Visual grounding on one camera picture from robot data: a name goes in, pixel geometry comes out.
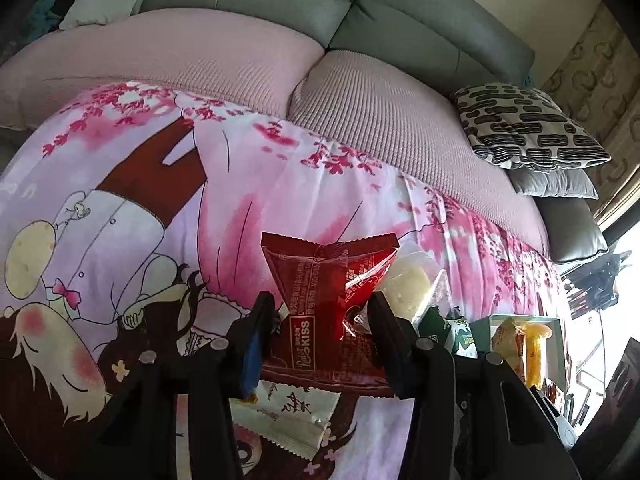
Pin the grey sofa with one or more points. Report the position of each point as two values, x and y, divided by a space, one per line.
400 15

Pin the pink printed blanket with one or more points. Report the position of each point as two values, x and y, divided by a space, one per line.
125 170

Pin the yellow snack packet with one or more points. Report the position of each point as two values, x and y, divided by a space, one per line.
535 355

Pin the white tray with teal rim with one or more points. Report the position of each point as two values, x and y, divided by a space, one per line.
482 332

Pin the cream orange snack packet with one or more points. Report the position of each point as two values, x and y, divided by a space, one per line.
285 415

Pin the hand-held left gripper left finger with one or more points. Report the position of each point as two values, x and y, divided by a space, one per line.
250 355

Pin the red cookie packet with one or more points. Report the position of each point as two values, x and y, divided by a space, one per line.
552 395

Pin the round peach bun packet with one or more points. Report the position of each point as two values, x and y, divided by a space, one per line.
505 340

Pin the green white snack packet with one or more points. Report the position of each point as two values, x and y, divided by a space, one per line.
457 337

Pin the clear wrapped pale bun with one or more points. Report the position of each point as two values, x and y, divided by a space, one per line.
410 285

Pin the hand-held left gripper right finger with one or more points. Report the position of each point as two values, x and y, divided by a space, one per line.
396 360

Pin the beige patterned curtain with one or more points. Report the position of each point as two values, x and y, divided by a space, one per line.
595 75

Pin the teal cloth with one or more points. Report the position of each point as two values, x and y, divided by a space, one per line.
45 17

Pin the dark metal rack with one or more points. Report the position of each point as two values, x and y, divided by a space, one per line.
595 280

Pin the red brick-pattern snack packet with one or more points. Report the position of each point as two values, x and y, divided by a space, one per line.
320 300

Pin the pink sofa cover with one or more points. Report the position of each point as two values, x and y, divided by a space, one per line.
390 120

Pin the black white patterned cushion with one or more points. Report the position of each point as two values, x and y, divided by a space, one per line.
525 125

